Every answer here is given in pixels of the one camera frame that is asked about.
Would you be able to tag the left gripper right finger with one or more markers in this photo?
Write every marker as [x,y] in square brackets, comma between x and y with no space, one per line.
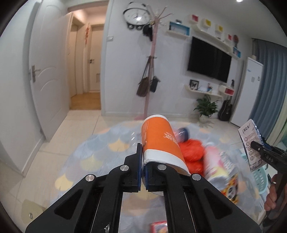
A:
[192,204]

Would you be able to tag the black acoustic guitar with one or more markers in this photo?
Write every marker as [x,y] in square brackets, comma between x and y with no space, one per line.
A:
[225,112]

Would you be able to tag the green potted plant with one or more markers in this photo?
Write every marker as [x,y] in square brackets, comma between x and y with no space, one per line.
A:
[206,108]

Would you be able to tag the pink white snack bag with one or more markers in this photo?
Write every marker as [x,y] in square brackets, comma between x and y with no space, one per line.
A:
[214,170]

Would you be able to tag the brown hanging handbag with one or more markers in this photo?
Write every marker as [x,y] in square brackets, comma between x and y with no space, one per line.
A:
[143,84]

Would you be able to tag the butterfly picture frame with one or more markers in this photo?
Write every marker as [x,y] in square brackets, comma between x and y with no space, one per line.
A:
[193,84]

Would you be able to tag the black wall television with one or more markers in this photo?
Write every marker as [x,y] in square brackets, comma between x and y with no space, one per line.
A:
[208,60]

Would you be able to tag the light blue laundry basket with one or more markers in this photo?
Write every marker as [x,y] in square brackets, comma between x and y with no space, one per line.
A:
[251,184]

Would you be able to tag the panda wall clock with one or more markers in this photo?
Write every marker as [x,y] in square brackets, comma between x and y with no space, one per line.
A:
[136,16]

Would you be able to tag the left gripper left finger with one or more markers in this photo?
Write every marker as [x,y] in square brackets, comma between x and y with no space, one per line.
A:
[94,203]

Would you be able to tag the blue curtain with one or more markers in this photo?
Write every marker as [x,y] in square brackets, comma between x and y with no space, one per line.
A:
[269,111]

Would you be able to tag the black hat on rack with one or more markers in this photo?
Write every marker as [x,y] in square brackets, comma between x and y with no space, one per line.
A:
[148,31]

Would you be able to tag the white room door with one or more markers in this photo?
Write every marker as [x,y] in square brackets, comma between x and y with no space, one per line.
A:
[47,63]

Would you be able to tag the pink coat rack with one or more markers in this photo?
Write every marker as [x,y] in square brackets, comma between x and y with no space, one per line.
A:
[155,22]

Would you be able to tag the fan pattern table cloth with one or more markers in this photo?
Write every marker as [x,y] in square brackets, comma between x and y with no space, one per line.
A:
[191,203]

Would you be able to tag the colourful panda snack box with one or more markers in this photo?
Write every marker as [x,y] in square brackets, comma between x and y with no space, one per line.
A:
[231,191]

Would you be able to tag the white standing air conditioner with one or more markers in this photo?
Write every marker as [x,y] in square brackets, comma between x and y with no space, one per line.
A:
[249,87]

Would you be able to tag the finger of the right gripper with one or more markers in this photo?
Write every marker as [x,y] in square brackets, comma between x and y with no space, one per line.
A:
[274,156]

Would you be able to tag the person's right hand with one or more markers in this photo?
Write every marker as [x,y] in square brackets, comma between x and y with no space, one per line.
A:
[271,198]

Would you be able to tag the red white wall cubby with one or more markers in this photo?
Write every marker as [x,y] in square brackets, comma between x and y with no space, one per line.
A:
[229,91]

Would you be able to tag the orange paper cup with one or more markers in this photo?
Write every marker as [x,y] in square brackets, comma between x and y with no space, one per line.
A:
[160,144]

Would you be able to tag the white curved upper shelf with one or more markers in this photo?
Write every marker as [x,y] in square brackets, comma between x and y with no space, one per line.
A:
[226,41]

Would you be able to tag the black hanging bag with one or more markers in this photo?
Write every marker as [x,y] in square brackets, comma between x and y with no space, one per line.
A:
[154,84]

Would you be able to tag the blue wall box shelf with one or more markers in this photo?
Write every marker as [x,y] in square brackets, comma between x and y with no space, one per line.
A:
[178,29]

